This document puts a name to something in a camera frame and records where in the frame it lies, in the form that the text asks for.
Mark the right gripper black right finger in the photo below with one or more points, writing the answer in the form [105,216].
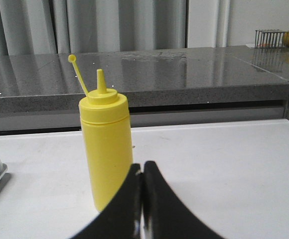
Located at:
[165,216]

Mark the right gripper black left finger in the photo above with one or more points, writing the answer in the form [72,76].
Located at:
[121,218]

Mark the yellow squeeze bottle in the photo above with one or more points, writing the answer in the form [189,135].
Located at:
[106,129]

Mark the grey curtain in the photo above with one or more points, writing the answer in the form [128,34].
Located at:
[80,26]

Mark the metal wire rack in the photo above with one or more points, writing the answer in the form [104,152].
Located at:
[269,38]

